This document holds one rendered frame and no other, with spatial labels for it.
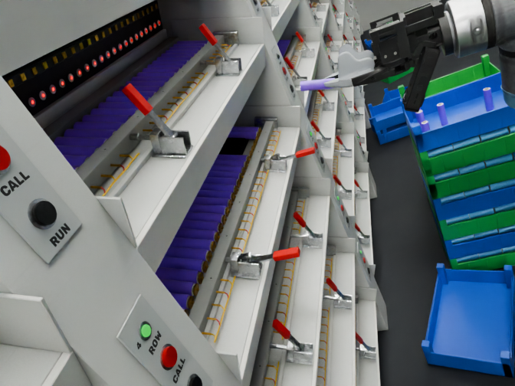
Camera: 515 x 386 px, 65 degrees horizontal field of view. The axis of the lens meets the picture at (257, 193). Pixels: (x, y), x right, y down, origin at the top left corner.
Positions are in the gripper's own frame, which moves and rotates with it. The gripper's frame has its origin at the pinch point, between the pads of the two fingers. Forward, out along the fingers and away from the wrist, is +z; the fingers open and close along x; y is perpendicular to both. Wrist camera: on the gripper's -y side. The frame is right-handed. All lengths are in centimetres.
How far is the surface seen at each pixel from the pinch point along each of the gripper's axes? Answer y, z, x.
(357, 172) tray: -67, 15, -79
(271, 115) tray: -5.3, 16.3, -8.7
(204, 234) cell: -5.2, 19.5, 31.1
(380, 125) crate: -71, 4, -127
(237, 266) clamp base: -7.8, 13.6, 36.3
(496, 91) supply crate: -33, -34, -48
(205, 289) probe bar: -5.9, 15.9, 41.7
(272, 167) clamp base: -8.3, 13.8, 9.9
